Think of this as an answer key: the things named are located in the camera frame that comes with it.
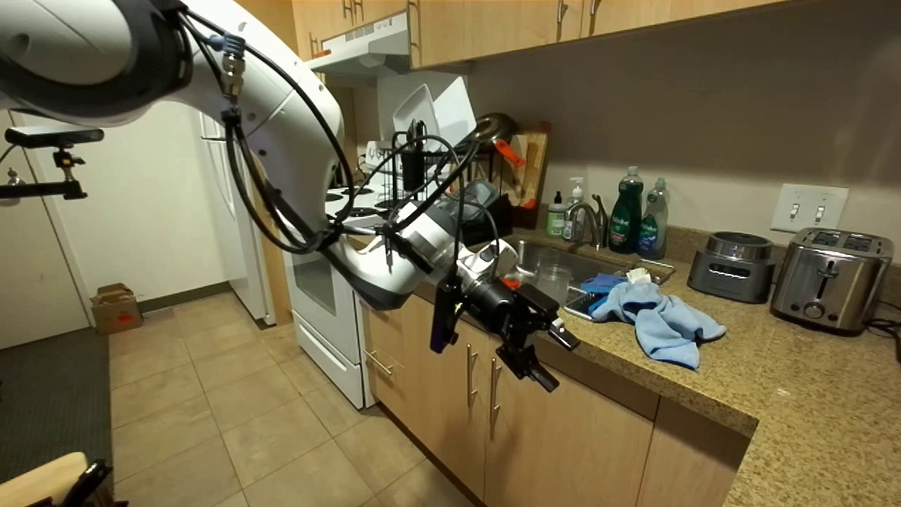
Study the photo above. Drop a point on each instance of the black dish drying rack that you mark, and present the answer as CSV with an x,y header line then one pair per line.
x,y
443,186

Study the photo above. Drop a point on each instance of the wooden cutting board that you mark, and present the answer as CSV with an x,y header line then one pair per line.
x,y
519,176

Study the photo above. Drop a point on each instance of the silver toaster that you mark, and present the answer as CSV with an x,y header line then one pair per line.
x,y
831,278

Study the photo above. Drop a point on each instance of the stainless steel sink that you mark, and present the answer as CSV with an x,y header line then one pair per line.
x,y
574,281

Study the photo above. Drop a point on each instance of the green dish soap bottle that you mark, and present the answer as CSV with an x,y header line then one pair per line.
x,y
626,212

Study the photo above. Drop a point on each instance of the wooden upper cabinets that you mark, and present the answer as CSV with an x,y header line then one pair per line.
x,y
448,31

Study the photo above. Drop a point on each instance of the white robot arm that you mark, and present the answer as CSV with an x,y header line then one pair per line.
x,y
103,62

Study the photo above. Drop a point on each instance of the blue soap bottle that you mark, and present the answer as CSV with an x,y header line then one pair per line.
x,y
655,223

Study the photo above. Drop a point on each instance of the wall outlet plate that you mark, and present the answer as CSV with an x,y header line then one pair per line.
x,y
810,206

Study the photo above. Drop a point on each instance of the cardboard box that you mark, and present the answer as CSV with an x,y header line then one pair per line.
x,y
117,307

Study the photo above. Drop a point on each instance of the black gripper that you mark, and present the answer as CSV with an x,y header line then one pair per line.
x,y
513,316

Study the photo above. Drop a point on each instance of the white electric stove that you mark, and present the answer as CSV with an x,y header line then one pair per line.
x,y
329,324

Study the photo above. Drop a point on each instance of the white range hood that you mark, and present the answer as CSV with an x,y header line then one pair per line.
x,y
381,44

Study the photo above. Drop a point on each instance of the white refrigerator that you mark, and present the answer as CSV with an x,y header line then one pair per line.
x,y
234,233

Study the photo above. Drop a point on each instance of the black small appliance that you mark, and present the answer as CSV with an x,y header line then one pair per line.
x,y
733,266

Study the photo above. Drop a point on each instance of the blue cloth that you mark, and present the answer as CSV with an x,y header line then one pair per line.
x,y
665,324

